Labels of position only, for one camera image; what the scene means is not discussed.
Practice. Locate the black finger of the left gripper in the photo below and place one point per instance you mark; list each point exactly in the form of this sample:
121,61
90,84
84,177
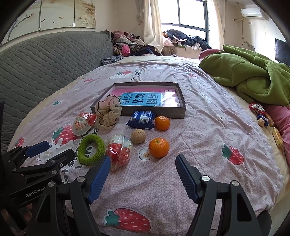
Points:
58,161

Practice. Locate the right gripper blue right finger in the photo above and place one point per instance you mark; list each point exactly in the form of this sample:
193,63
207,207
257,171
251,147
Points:
237,215

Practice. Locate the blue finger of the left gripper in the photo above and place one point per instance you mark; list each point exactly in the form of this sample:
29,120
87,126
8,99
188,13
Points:
14,158

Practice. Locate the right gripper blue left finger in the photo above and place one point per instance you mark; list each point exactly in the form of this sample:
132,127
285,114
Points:
83,191

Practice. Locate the green fuzzy scrunchie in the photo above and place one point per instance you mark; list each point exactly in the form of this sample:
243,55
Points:
91,149

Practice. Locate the red toy ball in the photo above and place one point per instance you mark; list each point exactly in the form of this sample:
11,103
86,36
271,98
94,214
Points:
118,149

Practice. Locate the white red toy egg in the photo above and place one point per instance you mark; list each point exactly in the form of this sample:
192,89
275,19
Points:
83,123

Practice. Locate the brown walnut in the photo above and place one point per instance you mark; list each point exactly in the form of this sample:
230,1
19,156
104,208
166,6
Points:
138,136

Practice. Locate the beige sheer scrunchie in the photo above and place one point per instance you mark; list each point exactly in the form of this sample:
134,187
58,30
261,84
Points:
108,111

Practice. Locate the blue snack packet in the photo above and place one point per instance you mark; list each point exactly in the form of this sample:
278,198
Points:
142,120

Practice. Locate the orange tangerine with stem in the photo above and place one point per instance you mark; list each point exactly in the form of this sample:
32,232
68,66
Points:
162,123

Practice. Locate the person's left hand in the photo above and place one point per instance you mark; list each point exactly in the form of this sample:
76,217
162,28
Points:
16,221

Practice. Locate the grey quilted headboard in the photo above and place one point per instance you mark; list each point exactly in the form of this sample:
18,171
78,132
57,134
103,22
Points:
35,68

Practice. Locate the yellow biscuit packet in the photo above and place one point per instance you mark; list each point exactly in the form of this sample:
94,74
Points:
277,138

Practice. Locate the small blue doll toy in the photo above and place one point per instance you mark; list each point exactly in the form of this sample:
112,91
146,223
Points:
262,120

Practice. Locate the pink strawberry print bedsheet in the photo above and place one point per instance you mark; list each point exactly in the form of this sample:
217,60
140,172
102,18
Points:
147,197

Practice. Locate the red silver snack wrapper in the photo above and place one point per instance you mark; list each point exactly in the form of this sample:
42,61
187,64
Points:
257,108

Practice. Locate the grey cardboard box tray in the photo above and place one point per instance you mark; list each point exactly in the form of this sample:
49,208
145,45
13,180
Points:
170,112

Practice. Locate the green fleece blanket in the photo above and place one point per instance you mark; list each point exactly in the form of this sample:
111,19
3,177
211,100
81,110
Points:
255,77

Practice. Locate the clothes pile beside bed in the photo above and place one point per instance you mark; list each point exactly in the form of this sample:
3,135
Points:
126,44

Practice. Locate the pink pillow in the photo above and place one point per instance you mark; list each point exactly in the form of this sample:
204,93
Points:
208,52

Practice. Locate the black television screen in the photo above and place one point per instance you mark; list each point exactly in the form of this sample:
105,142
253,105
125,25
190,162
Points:
282,52

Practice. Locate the clothes pile on windowsill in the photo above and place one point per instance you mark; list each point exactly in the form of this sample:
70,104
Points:
177,38

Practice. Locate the beige curtain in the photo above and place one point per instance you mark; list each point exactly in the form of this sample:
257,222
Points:
148,13
220,8

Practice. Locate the white air conditioner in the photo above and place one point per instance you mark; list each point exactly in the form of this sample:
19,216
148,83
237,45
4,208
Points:
251,13

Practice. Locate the right beige curtain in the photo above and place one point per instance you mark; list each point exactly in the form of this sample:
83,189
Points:
220,8

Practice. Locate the floral wall painting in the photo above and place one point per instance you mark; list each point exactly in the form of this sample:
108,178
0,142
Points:
49,14

